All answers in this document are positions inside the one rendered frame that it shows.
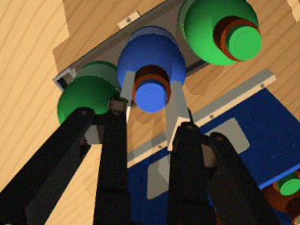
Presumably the blue bottle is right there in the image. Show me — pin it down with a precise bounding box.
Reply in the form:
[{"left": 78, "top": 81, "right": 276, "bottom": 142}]
[{"left": 116, "top": 26, "right": 187, "bottom": 113}]

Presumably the grey rectangular tray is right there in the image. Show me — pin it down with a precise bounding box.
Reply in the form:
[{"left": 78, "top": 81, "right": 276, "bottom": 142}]
[{"left": 52, "top": 0, "right": 210, "bottom": 92}]

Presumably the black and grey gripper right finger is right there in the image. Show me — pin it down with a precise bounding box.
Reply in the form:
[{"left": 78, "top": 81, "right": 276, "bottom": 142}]
[{"left": 165, "top": 80, "right": 282, "bottom": 225}]

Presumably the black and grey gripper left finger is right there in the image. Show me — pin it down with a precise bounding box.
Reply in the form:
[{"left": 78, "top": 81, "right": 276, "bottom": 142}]
[{"left": 0, "top": 70, "right": 136, "bottom": 225}]

